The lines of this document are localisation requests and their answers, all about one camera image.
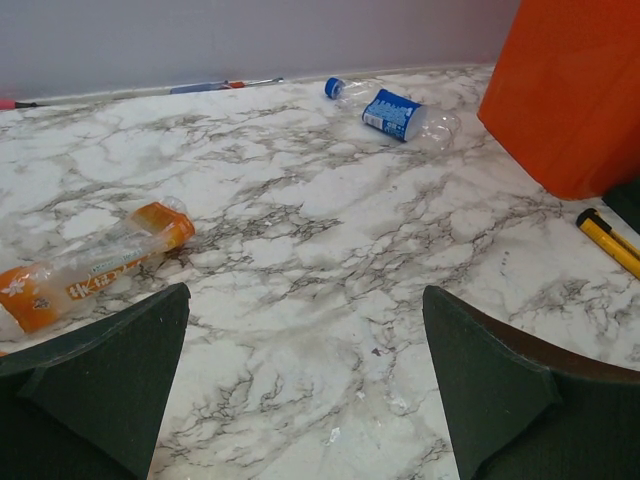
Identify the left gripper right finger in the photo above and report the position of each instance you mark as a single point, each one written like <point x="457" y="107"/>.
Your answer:
<point x="518" y="407"/>

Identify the blue label bottle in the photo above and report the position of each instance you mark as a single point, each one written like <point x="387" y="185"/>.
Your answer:
<point x="394" y="115"/>

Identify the black box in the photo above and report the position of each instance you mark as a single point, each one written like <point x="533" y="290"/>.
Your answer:
<point x="624" y="200"/>

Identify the blue red pen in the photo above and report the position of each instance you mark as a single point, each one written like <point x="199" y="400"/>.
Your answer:
<point x="222" y="85"/>

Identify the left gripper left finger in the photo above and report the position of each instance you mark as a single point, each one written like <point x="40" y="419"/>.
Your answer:
<point x="89" y="404"/>

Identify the yellow pencil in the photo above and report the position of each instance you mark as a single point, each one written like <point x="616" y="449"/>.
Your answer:
<point x="606" y="238"/>

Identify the red marker pen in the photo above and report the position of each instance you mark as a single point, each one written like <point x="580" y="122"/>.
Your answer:
<point x="10" y="104"/>

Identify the orange plastic bin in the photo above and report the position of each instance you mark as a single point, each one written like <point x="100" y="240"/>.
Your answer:
<point x="563" y="99"/>

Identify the orange label crushed bottle left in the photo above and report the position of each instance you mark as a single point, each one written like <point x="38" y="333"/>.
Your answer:
<point x="38" y="295"/>

